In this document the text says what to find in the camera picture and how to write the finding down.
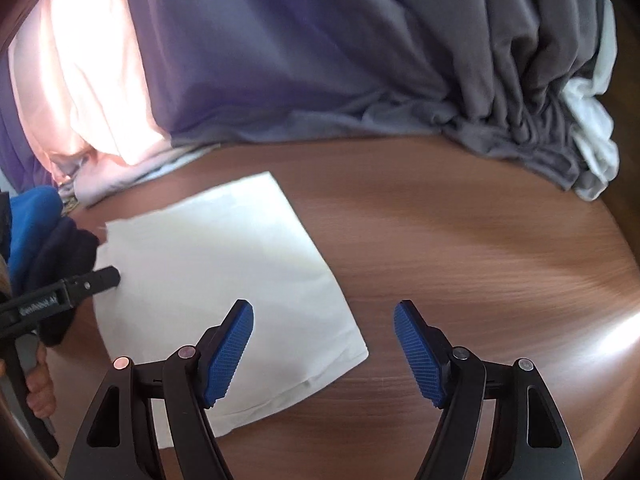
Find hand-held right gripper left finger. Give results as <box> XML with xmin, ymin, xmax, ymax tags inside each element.
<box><xmin>62</xmin><ymin>299</ymin><xmax>256</xmax><ymax>480</ymax></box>

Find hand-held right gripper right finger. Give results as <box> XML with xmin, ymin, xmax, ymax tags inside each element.
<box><xmin>393</xmin><ymin>299</ymin><xmax>581</xmax><ymax>480</ymax></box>

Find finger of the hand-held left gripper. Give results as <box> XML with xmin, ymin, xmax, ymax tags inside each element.
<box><xmin>62</xmin><ymin>266</ymin><xmax>122</xmax><ymax>307</ymax></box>

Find white pants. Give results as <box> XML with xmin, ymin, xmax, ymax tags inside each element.
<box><xmin>92</xmin><ymin>171</ymin><xmax>370</xmax><ymax>453</ymax></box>

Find person's left hand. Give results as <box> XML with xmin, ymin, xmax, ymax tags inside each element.
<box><xmin>24</xmin><ymin>345</ymin><xmax>57</xmax><ymax>421</ymax></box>

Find folded black garment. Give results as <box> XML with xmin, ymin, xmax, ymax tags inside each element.
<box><xmin>35</xmin><ymin>217</ymin><xmax>101</xmax><ymax>348</ymax></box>

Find folded blue garment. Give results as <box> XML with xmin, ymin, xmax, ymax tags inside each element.
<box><xmin>9</xmin><ymin>186</ymin><xmax>68</xmax><ymax>291</ymax></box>

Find grey curtain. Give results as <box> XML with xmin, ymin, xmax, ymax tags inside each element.
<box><xmin>120</xmin><ymin>0</ymin><xmax>616</xmax><ymax>192</ymax></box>
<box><xmin>0</xmin><ymin>55</ymin><xmax>56</xmax><ymax>196</ymax></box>

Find pink sheer curtain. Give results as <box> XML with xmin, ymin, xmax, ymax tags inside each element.
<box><xmin>7</xmin><ymin>0</ymin><xmax>221</xmax><ymax>206</ymax></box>

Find white curtain lining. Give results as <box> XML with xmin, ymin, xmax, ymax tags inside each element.
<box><xmin>562</xmin><ymin>0</ymin><xmax>621</xmax><ymax>203</ymax></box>

